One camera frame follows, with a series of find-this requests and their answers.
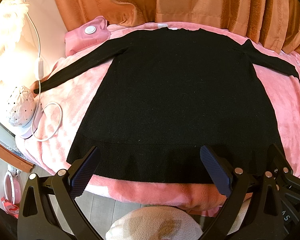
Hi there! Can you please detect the black long-sleeve sweater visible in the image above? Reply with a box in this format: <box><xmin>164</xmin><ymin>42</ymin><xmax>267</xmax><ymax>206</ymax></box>
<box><xmin>40</xmin><ymin>28</ymin><xmax>299</xmax><ymax>184</ymax></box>

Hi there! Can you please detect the pink round object on floor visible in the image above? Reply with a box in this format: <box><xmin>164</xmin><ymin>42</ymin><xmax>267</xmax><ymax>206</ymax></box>
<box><xmin>1</xmin><ymin>171</ymin><xmax>22</xmax><ymax>219</ymax></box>

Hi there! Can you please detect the pink fleece blanket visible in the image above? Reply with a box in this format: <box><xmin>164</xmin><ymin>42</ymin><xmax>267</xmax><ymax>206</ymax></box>
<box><xmin>16</xmin><ymin>23</ymin><xmax>300</xmax><ymax>211</ymax></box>

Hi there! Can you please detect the beige knee of person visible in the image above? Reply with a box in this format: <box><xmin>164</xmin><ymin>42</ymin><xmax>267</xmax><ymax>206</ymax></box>
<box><xmin>106</xmin><ymin>206</ymin><xmax>203</xmax><ymax>240</ymax></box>

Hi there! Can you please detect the white dotted night lamp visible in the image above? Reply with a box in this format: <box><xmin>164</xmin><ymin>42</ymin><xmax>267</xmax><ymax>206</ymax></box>
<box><xmin>6</xmin><ymin>86</ymin><xmax>36</xmax><ymax>127</ymax></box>

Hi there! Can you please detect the orange curtain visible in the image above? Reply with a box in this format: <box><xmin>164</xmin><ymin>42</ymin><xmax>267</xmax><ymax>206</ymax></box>
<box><xmin>55</xmin><ymin>0</ymin><xmax>300</xmax><ymax>54</ymax></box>

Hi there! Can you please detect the pink pillow with white button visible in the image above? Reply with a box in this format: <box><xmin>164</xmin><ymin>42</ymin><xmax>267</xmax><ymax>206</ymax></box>
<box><xmin>64</xmin><ymin>16</ymin><xmax>110</xmax><ymax>56</ymax></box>

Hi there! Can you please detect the white fluffy plush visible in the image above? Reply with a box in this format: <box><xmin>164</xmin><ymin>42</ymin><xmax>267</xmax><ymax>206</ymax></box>
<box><xmin>0</xmin><ymin>0</ymin><xmax>31</xmax><ymax>85</ymax></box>

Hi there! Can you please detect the wooden bed frame edge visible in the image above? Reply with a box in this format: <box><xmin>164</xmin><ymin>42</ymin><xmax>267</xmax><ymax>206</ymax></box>
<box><xmin>0</xmin><ymin>144</ymin><xmax>34</xmax><ymax>173</ymax></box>

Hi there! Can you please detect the white cable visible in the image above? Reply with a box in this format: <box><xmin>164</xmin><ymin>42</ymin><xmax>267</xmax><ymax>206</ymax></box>
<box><xmin>21</xmin><ymin>0</ymin><xmax>63</xmax><ymax>142</ymax></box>

